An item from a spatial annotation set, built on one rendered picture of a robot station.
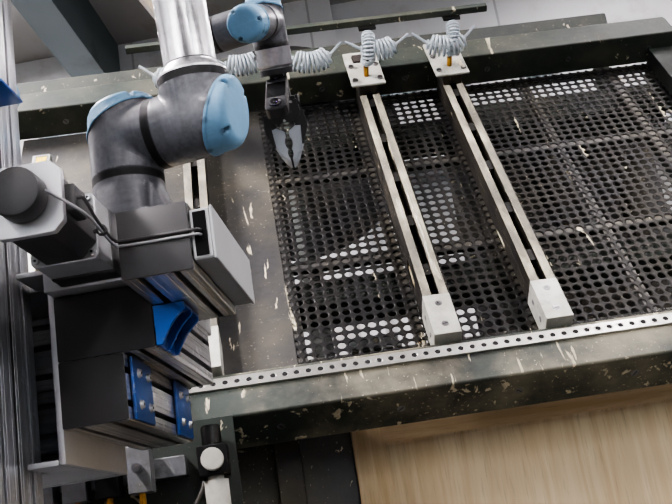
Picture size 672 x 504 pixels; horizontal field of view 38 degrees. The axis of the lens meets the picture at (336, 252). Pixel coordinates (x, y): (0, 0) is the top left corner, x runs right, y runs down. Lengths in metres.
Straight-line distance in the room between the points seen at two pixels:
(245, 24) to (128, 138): 0.48
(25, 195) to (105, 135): 0.50
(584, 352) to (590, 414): 0.26
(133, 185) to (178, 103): 0.14
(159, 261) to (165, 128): 0.39
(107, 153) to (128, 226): 0.37
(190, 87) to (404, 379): 0.84
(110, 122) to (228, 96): 0.20
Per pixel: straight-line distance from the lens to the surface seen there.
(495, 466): 2.32
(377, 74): 2.93
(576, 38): 3.15
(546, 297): 2.24
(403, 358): 2.11
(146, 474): 1.94
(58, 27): 5.83
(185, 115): 1.54
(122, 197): 1.54
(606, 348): 2.18
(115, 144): 1.59
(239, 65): 2.84
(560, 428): 2.36
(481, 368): 2.10
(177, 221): 1.22
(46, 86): 3.57
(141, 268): 1.21
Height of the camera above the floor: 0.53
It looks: 16 degrees up
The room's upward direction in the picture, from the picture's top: 9 degrees counter-clockwise
